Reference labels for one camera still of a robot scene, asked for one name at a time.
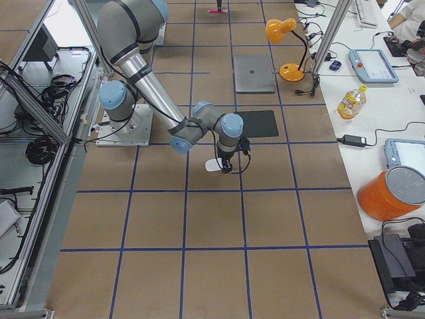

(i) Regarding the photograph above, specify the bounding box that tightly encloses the black power adapter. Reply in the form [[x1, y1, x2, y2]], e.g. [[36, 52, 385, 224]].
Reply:
[[337, 134, 367, 148]]

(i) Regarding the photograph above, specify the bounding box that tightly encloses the blue teach pendant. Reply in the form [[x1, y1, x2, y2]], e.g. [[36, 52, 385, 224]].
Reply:
[[349, 49, 399, 84], [384, 139, 424, 174]]

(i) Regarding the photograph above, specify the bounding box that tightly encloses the lamp power cable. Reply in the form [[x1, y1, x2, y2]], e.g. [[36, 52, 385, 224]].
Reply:
[[293, 53, 321, 98]]

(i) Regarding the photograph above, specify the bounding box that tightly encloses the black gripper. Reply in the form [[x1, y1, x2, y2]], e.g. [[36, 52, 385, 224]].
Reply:
[[216, 145, 239, 173]]

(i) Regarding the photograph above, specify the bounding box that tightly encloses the black mousepad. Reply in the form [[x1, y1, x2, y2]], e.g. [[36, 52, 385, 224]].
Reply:
[[235, 110, 279, 138]]

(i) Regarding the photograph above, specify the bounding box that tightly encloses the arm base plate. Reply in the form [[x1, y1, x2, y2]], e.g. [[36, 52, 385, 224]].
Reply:
[[96, 104, 153, 147]]

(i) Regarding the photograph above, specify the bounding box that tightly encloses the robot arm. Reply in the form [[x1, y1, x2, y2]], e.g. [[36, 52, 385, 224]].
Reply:
[[97, 1, 250, 173]]

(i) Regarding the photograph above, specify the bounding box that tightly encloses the yellow drink bottle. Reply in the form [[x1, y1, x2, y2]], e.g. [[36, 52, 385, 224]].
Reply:
[[337, 85, 367, 120]]

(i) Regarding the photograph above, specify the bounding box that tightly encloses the orange cylindrical bin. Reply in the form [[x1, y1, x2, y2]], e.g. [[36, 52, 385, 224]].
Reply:
[[357, 165, 424, 221]]

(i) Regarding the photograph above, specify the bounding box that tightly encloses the silver laptop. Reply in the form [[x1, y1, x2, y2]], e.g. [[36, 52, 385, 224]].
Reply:
[[234, 54, 276, 94]]

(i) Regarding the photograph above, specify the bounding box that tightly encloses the white keyboard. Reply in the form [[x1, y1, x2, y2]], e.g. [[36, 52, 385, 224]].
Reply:
[[353, 0, 378, 29]]

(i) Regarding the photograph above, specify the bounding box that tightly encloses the orange desk lamp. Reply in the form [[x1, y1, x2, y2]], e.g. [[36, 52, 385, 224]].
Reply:
[[265, 18, 305, 83]]

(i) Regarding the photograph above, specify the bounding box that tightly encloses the white computer mouse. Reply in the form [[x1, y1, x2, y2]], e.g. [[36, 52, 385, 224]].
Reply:
[[205, 158, 222, 172]]

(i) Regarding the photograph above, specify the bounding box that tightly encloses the pink highlighter pen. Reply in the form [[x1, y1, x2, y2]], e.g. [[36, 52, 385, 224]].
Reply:
[[208, 8, 228, 14]]

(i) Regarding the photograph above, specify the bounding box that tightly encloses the dark blue pouch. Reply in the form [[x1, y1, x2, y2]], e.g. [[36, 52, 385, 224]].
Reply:
[[329, 60, 342, 71]]

